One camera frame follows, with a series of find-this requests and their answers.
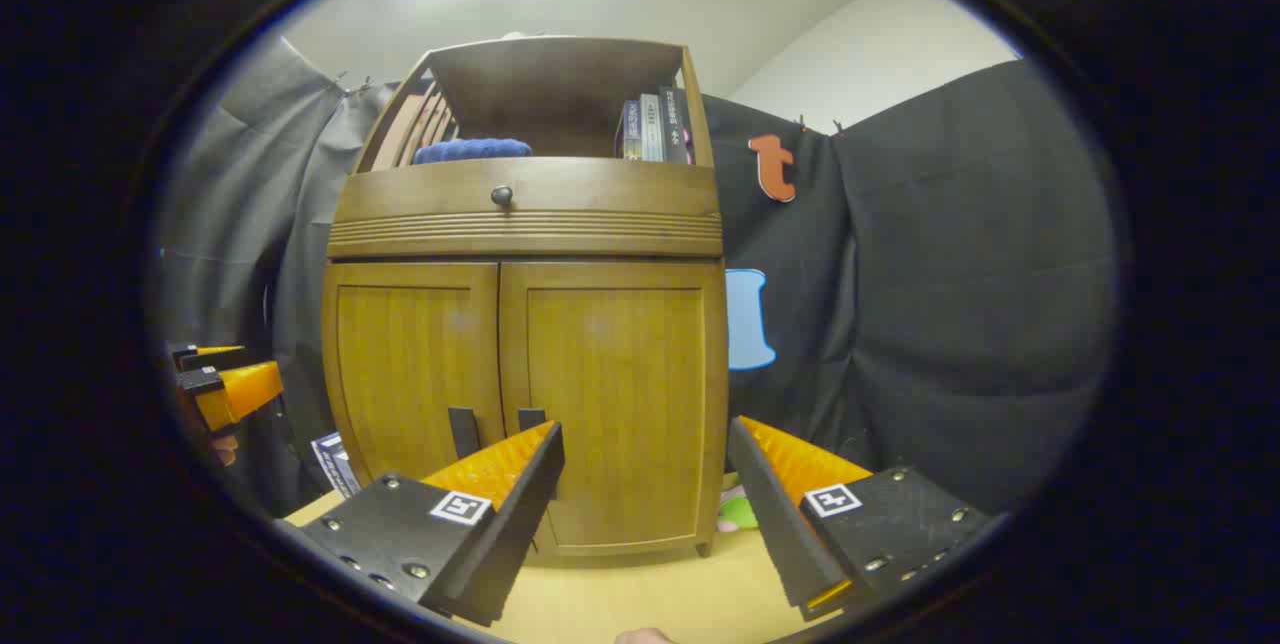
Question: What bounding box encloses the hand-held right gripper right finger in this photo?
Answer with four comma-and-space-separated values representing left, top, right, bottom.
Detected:
727, 414, 991, 622

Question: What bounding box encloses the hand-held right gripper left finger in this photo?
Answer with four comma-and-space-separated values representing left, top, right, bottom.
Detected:
275, 421, 566, 628

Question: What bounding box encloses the wooden shoe cabinet door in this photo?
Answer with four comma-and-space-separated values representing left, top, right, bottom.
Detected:
322, 261, 503, 485
498, 261, 729, 557

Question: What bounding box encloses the wooden double-door shoe cabinet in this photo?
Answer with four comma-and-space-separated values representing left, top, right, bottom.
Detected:
322, 36, 731, 558

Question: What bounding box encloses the wooden cabinet drawer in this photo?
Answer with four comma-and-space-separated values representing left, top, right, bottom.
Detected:
328, 157, 724, 258

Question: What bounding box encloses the green pink plush toy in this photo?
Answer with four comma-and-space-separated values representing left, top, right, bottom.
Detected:
718, 484, 760, 534

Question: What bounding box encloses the blue white book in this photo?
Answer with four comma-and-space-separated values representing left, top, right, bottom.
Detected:
311, 432, 362, 500

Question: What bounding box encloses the black backdrop cloth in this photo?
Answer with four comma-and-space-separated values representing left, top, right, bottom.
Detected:
150, 34, 1118, 515

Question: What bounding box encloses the stack of brown books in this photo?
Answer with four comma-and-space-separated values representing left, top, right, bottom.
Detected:
372, 79, 461, 170

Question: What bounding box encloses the blue folded cloth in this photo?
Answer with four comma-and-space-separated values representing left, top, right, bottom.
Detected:
413, 137, 533, 166

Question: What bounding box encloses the dark spined book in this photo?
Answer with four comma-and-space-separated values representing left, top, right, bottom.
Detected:
659, 86, 695, 165

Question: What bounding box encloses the grey spined book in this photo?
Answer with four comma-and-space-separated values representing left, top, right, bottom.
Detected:
640, 93, 667, 163

